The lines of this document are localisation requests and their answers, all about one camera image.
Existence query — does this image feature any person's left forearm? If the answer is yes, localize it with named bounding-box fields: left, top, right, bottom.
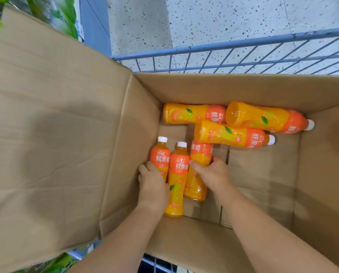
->
left=67, top=204, right=166, bottom=273

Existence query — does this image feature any person's right forearm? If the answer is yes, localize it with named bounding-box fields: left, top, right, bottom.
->
left=219, top=184, right=339, bottom=273

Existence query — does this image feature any blue white price tag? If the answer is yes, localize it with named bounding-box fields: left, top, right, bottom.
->
left=75, top=19, right=85, bottom=42

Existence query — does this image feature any brown cardboard box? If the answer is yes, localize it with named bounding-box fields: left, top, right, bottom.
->
left=0, top=5, right=339, bottom=273

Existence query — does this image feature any person's left hand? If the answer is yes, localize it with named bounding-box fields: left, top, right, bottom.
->
left=137, top=161, right=171, bottom=213

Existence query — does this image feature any person's right hand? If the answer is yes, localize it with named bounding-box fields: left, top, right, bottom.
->
left=188, top=157, right=232, bottom=199

